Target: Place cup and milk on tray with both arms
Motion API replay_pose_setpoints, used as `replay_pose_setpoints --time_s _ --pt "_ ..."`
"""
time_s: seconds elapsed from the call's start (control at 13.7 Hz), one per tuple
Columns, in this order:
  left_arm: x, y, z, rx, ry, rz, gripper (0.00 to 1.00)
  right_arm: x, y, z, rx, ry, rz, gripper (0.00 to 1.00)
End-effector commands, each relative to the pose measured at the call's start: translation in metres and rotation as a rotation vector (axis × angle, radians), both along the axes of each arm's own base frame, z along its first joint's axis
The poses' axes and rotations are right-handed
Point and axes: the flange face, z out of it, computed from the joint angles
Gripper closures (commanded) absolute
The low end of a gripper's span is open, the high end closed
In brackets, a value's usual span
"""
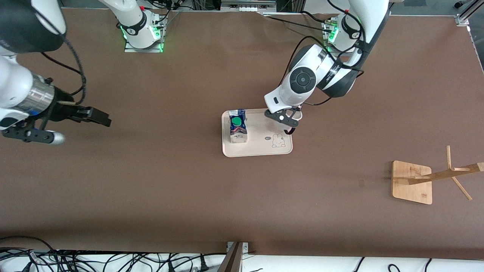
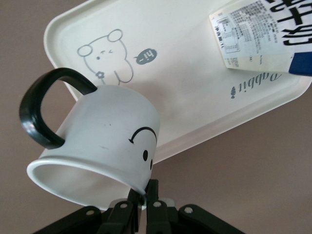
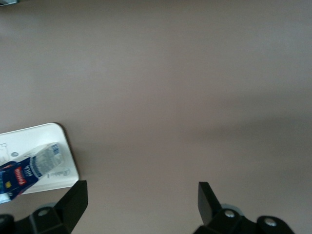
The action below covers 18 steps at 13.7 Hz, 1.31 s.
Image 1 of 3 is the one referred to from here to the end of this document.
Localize blue white milk carton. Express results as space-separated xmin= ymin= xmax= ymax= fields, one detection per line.
xmin=228 ymin=109 xmax=249 ymax=144

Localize beige rabbit print tray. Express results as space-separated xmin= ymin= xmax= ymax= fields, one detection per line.
xmin=222 ymin=108 xmax=293 ymax=158

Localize grey power strip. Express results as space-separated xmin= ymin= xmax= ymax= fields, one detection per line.
xmin=221 ymin=0 xmax=276 ymax=12

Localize white sheet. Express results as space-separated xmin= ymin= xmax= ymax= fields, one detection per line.
xmin=0 ymin=252 xmax=484 ymax=272

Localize wooden mug stand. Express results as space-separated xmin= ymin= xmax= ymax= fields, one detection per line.
xmin=391 ymin=145 xmax=484 ymax=205

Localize tangled black cable bundle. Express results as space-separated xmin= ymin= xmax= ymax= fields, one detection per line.
xmin=0 ymin=236 xmax=227 ymax=272

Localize metal post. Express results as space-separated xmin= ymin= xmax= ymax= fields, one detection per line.
xmin=217 ymin=242 xmax=244 ymax=272

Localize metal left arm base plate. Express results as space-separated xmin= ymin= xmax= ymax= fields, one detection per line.
xmin=322 ymin=21 xmax=341 ymax=55

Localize aluminium frame profile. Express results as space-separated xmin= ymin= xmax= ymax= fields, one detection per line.
xmin=455 ymin=0 xmax=484 ymax=27

